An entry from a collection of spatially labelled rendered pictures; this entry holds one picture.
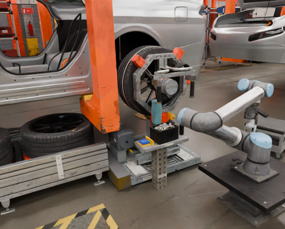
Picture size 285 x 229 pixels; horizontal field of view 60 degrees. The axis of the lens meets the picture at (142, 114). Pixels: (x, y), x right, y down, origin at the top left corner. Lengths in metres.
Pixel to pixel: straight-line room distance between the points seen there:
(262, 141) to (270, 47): 2.74
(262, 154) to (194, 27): 1.68
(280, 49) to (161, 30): 2.29
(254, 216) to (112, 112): 1.32
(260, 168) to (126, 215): 1.04
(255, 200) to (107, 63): 1.39
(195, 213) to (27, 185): 1.32
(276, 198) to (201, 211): 0.55
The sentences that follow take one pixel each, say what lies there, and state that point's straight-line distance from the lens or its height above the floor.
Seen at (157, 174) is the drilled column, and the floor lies 0.17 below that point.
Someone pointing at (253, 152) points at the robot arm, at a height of 0.48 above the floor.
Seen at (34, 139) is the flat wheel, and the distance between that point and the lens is 2.28.
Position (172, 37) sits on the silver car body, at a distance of 2.86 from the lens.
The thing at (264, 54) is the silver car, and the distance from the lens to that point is 4.51.
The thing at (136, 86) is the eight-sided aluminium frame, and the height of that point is 0.87.
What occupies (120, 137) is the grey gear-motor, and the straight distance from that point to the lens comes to 2.35.
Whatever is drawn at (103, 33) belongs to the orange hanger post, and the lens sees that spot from 1.95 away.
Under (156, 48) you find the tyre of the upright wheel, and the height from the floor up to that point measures 1.16.
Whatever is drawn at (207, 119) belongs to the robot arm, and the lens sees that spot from 1.48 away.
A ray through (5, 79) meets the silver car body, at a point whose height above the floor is 0.96.
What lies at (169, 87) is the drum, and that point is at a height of 0.85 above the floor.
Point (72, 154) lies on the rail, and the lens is 2.17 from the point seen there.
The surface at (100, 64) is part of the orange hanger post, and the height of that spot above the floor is 1.09.
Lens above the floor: 1.33
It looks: 19 degrees down
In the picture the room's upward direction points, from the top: 2 degrees counter-clockwise
